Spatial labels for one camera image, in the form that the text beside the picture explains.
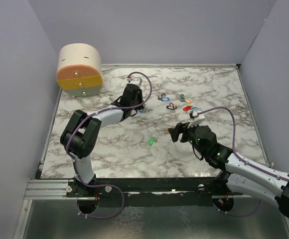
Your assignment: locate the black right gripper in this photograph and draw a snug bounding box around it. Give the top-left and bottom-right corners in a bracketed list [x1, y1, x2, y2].
[169, 119, 206, 156]

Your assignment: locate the green key tag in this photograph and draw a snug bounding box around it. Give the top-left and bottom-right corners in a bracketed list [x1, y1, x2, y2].
[148, 137, 157, 146]

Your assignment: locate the red key tag with key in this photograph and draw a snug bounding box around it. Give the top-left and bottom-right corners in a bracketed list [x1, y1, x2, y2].
[183, 106, 191, 112]

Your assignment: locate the yellow key tag with key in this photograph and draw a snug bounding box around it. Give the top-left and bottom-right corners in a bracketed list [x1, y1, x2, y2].
[184, 98, 192, 104]

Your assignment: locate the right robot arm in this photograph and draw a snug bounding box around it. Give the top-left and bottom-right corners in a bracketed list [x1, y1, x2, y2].
[168, 123, 289, 218]

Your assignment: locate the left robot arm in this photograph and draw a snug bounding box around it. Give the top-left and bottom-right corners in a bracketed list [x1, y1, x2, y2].
[60, 83, 144, 197]

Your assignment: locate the round three-drawer storage box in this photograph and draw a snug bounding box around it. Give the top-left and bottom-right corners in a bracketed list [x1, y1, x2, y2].
[56, 43, 103, 97]

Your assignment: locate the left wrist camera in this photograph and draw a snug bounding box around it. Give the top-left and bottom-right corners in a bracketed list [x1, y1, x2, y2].
[128, 77, 143, 88]

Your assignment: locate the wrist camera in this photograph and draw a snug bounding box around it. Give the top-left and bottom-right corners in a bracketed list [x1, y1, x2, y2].
[188, 110, 205, 128]
[128, 77, 143, 88]

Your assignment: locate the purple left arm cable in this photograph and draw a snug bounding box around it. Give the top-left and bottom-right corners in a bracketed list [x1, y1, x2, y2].
[66, 72, 152, 220]

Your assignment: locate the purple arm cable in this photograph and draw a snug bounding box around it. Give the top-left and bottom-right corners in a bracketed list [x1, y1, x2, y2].
[191, 107, 289, 217]
[66, 72, 152, 220]

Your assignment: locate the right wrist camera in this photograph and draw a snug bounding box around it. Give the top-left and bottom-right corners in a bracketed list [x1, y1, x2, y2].
[188, 110, 205, 128]

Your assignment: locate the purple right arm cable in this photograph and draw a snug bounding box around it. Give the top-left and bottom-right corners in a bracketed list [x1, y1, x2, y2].
[191, 107, 289, 217]

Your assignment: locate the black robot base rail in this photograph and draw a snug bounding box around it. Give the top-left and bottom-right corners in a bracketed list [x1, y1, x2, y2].
[66, 177, 233, 208]

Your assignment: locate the aluminium frame rail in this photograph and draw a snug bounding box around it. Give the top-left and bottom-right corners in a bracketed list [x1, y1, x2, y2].
[24, 178, 289, 200]

